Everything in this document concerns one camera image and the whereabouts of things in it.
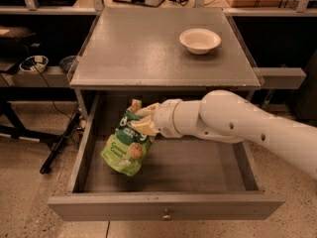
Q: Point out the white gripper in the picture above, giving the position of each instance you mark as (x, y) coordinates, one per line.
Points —
(164, 117)

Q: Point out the green rice chip bag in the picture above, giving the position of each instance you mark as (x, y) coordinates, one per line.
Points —
(126, 148)

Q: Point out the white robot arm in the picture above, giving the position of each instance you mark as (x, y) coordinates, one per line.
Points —
(224, 116)

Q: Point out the open grey top drawer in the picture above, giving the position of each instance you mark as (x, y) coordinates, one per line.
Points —
(193, 179)

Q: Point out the grey cabinet counter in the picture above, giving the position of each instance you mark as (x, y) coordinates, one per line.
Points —
(139, 49)

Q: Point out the metal drawer knob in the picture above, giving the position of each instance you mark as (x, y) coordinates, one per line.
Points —
(166, 216)

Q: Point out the white paper bowl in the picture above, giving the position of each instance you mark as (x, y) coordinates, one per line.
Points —
(200, 41)

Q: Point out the black stand legs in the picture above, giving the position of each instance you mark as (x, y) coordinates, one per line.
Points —
(19, 131)

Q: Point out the grey shelf rack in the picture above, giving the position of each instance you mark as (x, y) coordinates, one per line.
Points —
(229, 7)

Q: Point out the dark small bowl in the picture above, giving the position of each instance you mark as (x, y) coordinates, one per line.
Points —
(67, 63)

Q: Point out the white bowl with cable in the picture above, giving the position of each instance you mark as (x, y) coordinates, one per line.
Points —
(34, 64)

